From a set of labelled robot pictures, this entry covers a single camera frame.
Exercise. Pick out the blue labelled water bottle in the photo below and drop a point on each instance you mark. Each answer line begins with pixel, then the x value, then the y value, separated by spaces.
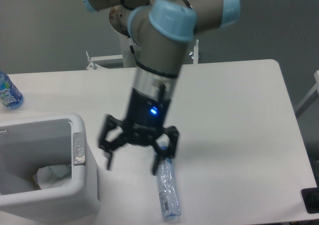
pixel 10 96

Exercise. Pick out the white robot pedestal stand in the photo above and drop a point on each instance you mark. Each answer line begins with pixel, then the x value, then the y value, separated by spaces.
pixel 124 57

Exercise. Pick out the trash inside the can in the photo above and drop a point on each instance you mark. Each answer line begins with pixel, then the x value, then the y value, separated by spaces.
pixel 53 176

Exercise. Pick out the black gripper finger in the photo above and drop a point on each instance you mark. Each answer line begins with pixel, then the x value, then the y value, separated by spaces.
pixel 107 145
pixel 162 154

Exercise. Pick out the crushed clear plastic bottle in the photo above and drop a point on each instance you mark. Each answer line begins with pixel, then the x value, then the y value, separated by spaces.
pixel 167 190

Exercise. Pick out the white frame at right edge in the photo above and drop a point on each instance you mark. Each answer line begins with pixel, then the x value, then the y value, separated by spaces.
pixel 309 97

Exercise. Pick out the white plastic trash can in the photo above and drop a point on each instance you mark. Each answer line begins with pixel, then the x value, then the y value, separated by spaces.
pixel 28 144

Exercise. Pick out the black clamp at table edge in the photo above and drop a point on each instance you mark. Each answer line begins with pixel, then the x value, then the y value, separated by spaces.
pixel 311 199

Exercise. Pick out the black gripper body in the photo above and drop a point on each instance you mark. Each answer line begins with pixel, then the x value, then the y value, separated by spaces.
pixel 143 123

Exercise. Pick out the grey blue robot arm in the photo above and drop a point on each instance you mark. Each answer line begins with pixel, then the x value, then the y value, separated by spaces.
pixel 210 14

